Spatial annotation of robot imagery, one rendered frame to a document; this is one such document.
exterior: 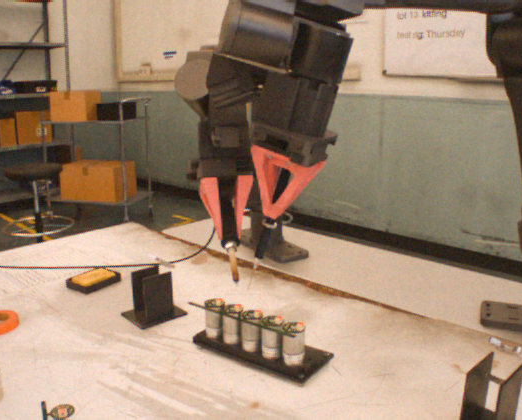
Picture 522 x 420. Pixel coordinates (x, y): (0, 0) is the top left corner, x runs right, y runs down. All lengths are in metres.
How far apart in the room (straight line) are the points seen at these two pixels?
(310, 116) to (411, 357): 0.32
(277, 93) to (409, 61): 2.85
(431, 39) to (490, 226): 1.17
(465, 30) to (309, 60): 2.72
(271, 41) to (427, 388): 0.40
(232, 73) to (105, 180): 3.48
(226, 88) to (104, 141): 5.19
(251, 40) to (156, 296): 0.39
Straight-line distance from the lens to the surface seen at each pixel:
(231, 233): 0.66
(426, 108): 3.31
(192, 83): 0.65
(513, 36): 0.65
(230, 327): 0.61
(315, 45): 0.50
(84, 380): 0.62
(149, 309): 0.73
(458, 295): 0.85
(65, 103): 4.12
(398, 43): 3.39
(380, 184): 3.51
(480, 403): 0.54
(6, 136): 4.84
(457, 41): 3.21
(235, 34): 0.48
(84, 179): 4.10
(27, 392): 0.62
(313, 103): 0.51
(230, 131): 0.61
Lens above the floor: 1.07
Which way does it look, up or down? 14 degrees down
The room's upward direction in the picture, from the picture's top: straight up
